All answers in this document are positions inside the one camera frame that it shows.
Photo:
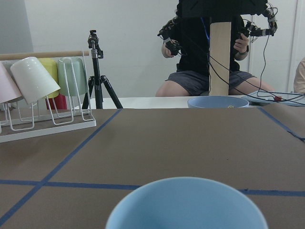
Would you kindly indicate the light blue plastic cup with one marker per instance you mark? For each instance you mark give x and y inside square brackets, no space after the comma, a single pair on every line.
[186,203]

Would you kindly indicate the blue bowl at table edge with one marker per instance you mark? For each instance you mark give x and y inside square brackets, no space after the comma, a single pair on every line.
[217,102]

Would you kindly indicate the seated operator in black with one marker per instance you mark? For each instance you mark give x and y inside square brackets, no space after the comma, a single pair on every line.
[192,32]

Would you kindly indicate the green cup on rack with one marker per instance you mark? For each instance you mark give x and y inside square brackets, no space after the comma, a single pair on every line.
[71,76]

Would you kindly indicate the red cylinder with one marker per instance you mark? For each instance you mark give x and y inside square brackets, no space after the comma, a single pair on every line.
[58,101]

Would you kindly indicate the yellow cup on rack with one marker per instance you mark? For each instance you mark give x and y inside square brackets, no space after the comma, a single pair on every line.
[51,66]

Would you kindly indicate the white cup on rack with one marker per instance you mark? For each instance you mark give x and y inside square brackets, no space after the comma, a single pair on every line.
[32,79]

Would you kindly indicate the pink cup on rack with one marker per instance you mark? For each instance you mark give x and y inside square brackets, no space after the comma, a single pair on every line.
[9,91]

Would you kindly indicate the person in beige shirt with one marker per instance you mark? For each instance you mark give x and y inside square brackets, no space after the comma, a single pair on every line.
[299,80]

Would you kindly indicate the black camera tripod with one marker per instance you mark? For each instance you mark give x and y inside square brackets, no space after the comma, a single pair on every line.
[95,82]

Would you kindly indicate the wooden post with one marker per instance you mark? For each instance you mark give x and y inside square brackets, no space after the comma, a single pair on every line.
[219,56]

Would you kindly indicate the white wire cup rack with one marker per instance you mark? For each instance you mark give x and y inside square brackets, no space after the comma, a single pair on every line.
[19,120]

